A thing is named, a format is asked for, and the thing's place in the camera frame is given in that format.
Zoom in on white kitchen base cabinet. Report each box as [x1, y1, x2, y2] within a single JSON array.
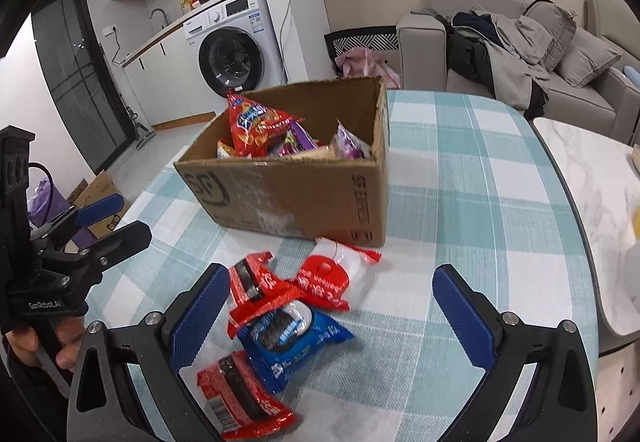
[[122, 17, 221, 129]]

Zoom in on blue cookie packet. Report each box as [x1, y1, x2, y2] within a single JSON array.
[[237, 300, 354, 395]]

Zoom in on purple snack bag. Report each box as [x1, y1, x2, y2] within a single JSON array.
[[332, 121, 374, 161], [270, 121, 322, 157]]

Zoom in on purple plastic bag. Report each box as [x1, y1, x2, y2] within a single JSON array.
[[27, 177, 99, 253]]

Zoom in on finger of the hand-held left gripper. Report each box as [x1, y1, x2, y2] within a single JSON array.
[[32, 221, 152, 284], [30, 194, 125, 244]]

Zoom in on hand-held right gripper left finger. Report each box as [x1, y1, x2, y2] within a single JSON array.
[[66, 263, 232, 442]]

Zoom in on black glass door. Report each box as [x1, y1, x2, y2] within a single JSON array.
[[31, 0, 132, 161]]

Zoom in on red cookie packet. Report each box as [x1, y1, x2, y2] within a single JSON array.
[[196, 351, 296, 441], [227, 253, 302, 339]]

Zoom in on teal checkered tablecloth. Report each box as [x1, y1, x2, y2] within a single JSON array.
[[120, 89, 601, 442]]

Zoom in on black patterned chair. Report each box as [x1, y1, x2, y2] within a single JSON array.
[[324, 26, 402, 90]]

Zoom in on pink cloth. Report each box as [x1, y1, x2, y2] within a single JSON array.
[[334, 47, 404, 90]]

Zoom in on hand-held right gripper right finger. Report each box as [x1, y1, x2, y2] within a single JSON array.
[[431, 264, 598, 442]]

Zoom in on dark clothes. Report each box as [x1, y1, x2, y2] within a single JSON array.
[[446, 11, 502, 86]]

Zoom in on person's left hand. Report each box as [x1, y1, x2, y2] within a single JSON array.
[[10, 318, 87, 371]]

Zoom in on large red cone snack bag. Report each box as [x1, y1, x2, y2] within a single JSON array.
[[226, 92, 307, 158]]

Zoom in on red and white snack packet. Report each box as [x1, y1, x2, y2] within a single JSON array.
[[287, 237, 383, 313]]

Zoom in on grey jacket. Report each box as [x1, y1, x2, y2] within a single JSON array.
[[480, 14, 552, 117]]

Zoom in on grey sofa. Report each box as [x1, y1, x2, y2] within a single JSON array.
[[396, 0, 640, 148]]

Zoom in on white washing machine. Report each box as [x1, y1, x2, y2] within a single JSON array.
[[184, 0, 289, 99]]

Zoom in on cardboard box with print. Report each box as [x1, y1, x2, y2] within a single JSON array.
[[67, 170, 132, 239]]

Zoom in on white marble table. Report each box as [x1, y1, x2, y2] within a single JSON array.
[[532, 117, 640, 354]]

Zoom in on floor mop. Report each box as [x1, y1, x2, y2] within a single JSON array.
[[127, 108, 157, 149]]

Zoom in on brown cardboard box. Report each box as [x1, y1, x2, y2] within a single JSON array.
[[173, 76, 390, 248]]

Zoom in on grey cushion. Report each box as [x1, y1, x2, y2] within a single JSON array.
[[524, 0, 579, 73], [555, 28, 624, 89]]

